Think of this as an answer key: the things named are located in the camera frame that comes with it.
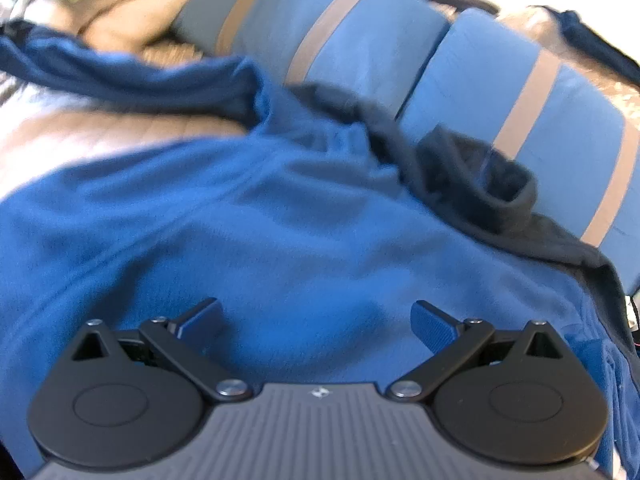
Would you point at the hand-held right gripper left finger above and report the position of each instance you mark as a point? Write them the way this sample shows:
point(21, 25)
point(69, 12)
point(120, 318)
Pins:
point(202, 324)

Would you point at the blue fleece jacket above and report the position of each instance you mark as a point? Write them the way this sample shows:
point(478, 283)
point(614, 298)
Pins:
point(300, 240)

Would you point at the blue striped pillow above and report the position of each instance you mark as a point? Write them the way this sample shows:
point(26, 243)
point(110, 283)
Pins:
point(480, 85)
point(380, 45)

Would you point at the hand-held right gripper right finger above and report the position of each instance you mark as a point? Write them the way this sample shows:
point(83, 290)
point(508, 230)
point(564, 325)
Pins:
point(432, 329)

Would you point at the quilted beige bedspread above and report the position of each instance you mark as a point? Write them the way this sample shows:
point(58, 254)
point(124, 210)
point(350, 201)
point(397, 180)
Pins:
point(75, 135)

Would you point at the beige comforter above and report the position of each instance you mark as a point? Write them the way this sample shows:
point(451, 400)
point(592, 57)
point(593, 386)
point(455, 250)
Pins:
point(140, 20)

